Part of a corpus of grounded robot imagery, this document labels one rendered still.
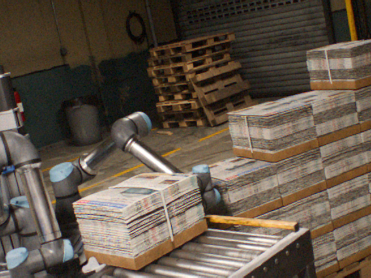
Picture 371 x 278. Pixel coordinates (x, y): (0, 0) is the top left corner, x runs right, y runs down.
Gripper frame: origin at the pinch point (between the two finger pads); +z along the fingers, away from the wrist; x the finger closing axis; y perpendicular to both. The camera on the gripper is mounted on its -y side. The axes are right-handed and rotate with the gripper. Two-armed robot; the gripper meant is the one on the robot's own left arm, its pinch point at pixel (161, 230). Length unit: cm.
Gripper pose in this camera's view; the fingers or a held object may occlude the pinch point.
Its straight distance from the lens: 248.1
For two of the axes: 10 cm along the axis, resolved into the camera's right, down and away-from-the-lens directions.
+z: -6.6, 2.7, -7.0
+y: -2.0, -9.6, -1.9
